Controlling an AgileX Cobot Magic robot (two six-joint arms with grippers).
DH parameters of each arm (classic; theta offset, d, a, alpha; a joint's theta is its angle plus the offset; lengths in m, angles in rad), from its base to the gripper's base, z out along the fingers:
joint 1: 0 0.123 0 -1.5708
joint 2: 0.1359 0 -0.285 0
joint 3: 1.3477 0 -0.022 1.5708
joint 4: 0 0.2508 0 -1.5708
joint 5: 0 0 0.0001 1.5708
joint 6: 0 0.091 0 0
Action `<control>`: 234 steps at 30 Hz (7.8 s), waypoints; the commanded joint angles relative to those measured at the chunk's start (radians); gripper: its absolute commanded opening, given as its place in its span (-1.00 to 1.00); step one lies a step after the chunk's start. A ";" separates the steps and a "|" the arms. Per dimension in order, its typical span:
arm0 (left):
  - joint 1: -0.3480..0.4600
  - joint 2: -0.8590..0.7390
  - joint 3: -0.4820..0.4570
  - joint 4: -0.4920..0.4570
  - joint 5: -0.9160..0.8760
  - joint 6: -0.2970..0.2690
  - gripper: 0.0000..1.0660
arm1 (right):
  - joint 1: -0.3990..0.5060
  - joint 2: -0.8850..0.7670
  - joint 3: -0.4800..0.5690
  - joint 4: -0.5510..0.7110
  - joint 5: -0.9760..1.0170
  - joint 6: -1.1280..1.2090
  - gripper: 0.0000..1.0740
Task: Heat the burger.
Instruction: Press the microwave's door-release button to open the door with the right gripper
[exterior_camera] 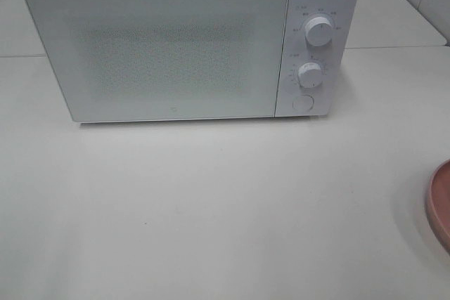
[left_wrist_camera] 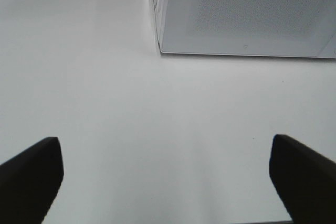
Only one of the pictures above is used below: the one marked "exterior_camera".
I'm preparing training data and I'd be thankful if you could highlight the round door release button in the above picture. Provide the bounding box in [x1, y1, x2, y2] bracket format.
[292, 95, 314, 114]

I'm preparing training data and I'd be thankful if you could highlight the pink round plate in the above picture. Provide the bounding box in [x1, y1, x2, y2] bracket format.
[425, 160, 449, 252]

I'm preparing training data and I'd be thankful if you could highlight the white microwave door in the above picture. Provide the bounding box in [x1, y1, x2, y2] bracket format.
[26, 0, 287, 122]

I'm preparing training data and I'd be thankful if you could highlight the lower white timer knob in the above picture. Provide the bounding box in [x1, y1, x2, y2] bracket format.
[297, 62, 324, 89]

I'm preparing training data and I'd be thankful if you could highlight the upper white power knob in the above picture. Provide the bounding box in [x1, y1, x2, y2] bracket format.
[304, 14, 334, 47]

